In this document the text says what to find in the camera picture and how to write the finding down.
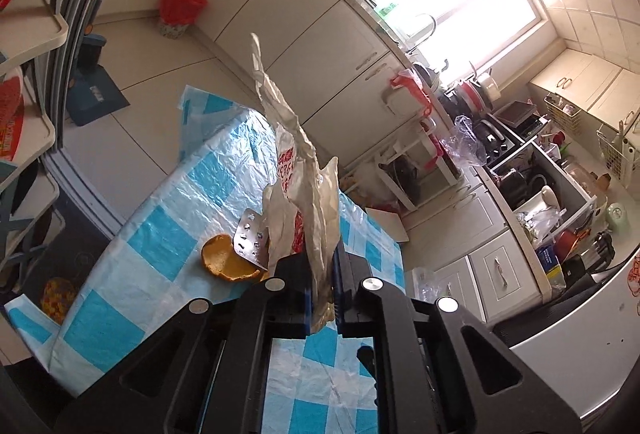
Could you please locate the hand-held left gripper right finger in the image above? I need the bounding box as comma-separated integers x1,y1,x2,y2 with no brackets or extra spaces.
333,241,583,434

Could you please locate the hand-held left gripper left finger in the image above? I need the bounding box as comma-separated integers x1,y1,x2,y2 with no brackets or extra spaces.
55,254,314,434

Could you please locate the white plastic bag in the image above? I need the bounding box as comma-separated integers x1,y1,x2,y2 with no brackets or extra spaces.
250,32,321,195

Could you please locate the red trash bin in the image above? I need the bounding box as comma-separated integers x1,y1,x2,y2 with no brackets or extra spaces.
159,0,208,42

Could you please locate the silver pill blister pack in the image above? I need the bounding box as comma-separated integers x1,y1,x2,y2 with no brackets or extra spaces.
232,209,271,271

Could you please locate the clear plastic bag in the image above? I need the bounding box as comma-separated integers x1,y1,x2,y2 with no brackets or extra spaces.
445,115,489,165
412,266,451,303

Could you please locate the orange peel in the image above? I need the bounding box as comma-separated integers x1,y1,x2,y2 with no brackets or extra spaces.
201,234,269,283

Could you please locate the black pan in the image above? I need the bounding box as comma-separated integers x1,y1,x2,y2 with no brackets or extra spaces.
385,154,419,195

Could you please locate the blue checked plastic tablecloth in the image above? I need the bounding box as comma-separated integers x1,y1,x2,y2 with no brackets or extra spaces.
5,85,406,434

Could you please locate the white plastic stool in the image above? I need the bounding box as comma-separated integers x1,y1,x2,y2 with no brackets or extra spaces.
377,119,463,213

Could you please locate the red cloth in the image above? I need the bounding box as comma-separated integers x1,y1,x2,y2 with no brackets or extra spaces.
421,121,447,165

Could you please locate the white hanging bag holder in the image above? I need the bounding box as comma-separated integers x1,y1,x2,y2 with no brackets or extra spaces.
384,86,426,115

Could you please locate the plastic bag with vegetables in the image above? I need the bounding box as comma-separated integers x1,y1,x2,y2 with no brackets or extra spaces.
516,210,562,247

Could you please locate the white pitcher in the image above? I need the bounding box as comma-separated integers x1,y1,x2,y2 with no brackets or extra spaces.
517,186,561,225

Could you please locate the red plastic bag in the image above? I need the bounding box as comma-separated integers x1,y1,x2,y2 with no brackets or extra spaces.
390,68,436,117

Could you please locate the white refrigerator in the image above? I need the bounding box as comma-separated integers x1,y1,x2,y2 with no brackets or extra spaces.
492,259,640,420

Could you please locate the yellow red patterned bag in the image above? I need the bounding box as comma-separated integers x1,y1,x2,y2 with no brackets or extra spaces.
40,278,77,317

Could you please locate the stack of bowls and pots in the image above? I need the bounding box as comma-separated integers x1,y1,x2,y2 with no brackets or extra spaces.
450,72,504,111

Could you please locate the blue dustpan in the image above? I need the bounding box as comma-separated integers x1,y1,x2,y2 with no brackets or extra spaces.
67,34,131,127

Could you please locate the metal faucet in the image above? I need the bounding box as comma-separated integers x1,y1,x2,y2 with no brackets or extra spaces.
405,12,437,53

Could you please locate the white storage shelf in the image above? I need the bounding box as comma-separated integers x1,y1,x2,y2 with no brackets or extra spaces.
0,0,69,235

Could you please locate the white wire basket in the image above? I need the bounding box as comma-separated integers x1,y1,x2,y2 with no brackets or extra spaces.
544,94,582,135
596,123,634,185

